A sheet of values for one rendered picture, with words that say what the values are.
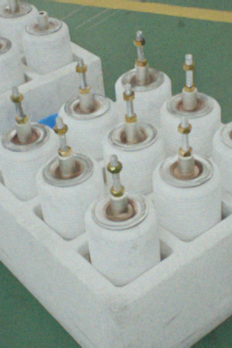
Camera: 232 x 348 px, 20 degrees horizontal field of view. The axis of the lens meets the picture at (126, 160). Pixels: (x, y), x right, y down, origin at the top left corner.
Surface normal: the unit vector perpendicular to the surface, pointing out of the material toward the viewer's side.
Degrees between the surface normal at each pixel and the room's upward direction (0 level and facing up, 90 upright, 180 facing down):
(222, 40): 0
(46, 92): 90
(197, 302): 90
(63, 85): 90
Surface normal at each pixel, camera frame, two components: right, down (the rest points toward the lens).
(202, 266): 0.62, 0.43
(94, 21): -0.08, -0.80
